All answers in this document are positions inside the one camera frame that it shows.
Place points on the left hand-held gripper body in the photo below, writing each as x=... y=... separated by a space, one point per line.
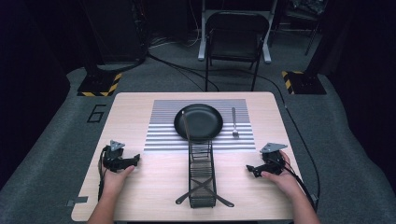
x=112 y=155

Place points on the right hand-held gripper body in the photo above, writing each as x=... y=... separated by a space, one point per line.
x=274 y=160

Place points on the person's left hand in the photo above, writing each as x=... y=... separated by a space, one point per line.
x=115 y=182

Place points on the person's right hand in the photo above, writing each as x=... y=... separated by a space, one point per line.
x=285 y=182

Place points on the grey striped placemat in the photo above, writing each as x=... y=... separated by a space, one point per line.
x=162 y=137

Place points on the silver fork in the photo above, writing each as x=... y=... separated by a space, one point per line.
x=234 y=123

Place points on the grey tape strip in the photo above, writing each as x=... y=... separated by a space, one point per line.
x=76 y=201

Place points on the black round plate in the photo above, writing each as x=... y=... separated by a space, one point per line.
x=198 y=122

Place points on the black stand base striped edge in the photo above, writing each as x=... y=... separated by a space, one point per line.
x=303 y=82
x=98 y=84

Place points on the black folding chair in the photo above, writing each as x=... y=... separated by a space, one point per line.
x=235 y=40

